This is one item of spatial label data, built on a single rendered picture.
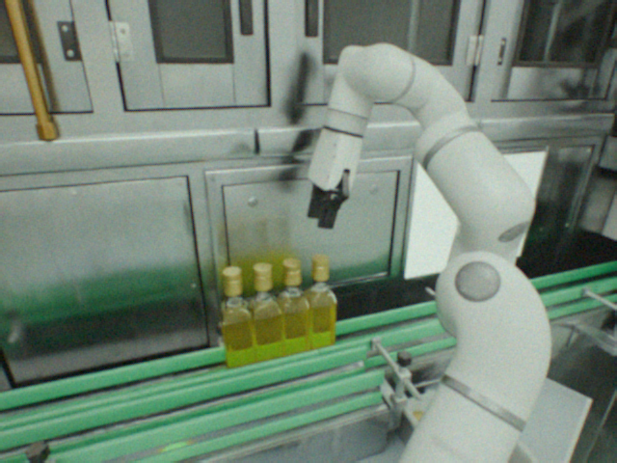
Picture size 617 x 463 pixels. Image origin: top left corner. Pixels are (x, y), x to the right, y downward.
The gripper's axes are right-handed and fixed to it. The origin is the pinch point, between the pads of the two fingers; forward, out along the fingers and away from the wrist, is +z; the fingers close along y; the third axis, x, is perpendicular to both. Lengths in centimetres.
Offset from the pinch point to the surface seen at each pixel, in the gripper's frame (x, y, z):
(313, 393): 1.1, 13.4, 30.0
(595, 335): 82, 12, 19
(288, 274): -4.0, 1.2, 12.3
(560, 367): 111, -5, 45
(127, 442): -29.2, 12.8, 37.9
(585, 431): 114, 10, 61
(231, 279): -14.6, 1.2, 14.0
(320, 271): 2.2, 1.6, 11.1
